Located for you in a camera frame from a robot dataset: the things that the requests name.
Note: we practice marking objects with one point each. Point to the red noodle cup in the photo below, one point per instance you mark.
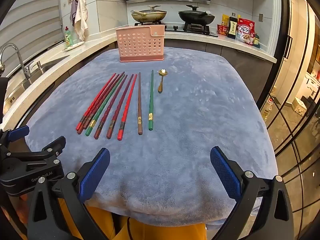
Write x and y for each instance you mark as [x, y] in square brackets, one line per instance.
[222, 30]

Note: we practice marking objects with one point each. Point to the black wok with lid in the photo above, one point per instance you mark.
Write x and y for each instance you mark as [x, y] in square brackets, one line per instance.
[197, 16]

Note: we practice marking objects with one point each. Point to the green dish soap bottle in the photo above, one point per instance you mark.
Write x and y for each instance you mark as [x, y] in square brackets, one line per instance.
[68, 38]

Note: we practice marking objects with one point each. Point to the brown chopstick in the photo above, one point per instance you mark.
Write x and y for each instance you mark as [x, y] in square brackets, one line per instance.
[140, 105]

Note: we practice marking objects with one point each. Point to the gold spoon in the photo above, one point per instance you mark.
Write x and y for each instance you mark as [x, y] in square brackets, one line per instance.
[161, 84]

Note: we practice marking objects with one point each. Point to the blue-grey plush blanket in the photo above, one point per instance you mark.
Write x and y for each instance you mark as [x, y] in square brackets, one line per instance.
[187, 130]

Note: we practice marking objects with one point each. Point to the white hanging towel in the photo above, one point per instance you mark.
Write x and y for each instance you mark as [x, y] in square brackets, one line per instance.
[81, 17]

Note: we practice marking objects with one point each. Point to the steel sink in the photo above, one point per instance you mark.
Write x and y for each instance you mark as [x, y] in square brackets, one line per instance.
[47, 65]

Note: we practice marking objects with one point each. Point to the black framed glass door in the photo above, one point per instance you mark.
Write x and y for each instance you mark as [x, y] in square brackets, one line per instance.
[300, 155]

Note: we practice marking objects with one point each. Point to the pink perforated utensil holder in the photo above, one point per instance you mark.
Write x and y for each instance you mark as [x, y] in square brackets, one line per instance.
[140, 45]

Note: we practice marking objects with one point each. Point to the patterned plate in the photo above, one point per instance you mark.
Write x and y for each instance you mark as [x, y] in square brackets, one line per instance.
[75, 46]

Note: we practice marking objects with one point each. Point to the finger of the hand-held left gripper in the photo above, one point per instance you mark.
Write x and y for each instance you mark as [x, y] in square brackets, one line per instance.
[51, 145]
[18, 133]

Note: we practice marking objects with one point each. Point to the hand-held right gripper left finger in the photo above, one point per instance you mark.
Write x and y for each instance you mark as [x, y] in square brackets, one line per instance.
[95, 175]

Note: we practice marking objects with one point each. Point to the beige pan with lid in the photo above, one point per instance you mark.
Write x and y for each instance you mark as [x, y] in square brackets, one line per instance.
[150, 15]

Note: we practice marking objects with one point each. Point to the grey wall outlet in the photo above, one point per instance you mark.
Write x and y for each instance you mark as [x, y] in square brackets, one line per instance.
[261, 17]

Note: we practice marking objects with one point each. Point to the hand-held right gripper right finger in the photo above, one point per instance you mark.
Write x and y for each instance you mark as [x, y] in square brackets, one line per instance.
[225, 175]

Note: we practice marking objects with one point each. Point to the dark red chopstick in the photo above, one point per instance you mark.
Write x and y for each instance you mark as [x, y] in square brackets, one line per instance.
[81, 130]
[87, 123]
[116, 117]
[105, 117]

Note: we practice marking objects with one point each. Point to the black gas stove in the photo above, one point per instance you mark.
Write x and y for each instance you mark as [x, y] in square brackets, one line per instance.
[200, 31]

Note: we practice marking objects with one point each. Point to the yellow pants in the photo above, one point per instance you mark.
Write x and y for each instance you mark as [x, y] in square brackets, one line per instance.
[162, 232]

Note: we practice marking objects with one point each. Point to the grey base cabinet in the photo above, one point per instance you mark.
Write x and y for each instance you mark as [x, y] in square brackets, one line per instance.
[240, 62]

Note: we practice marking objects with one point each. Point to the red and white cereal bag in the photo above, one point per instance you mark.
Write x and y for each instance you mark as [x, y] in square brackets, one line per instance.
[245, 31]

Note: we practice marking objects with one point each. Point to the dark soy sauce bottle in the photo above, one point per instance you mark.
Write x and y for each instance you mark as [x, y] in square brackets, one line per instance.
[232, 28]

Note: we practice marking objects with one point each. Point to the white kitchen counter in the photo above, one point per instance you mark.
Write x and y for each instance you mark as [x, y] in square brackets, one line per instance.
[100, 39]

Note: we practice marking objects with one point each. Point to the white window blind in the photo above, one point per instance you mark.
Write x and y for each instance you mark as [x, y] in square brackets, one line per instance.
[32, 17]

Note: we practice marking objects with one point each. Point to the green chopstick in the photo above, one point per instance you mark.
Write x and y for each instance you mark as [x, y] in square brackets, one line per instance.
[151, 100]
[90, 130]

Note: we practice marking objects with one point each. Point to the yellow packet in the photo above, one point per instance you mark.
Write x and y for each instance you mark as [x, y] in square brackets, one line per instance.
[225, 20]

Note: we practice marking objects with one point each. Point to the chrome faucet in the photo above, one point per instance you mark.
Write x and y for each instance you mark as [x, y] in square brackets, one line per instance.
[22, 63]

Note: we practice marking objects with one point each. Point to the purple hanging towel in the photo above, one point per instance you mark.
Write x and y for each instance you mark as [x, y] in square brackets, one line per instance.
[73, 11]

